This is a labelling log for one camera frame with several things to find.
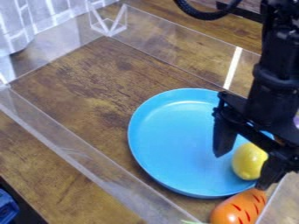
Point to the blue object at corner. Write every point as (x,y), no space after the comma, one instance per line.
(9,207)

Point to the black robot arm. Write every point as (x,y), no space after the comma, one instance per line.
(281,39)

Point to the clear acrylic enclosure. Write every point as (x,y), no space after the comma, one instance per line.
(85,75)

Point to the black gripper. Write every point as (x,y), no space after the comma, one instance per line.
(262,118)

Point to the white patterned curtain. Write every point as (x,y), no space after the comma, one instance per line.
(27,17)

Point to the blue plastic plate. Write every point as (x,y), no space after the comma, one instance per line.
(170,139)

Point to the orange toy carrot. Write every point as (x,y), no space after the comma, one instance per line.
(241,209)

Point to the yellow toy lemon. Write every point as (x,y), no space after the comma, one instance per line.
(247,161)

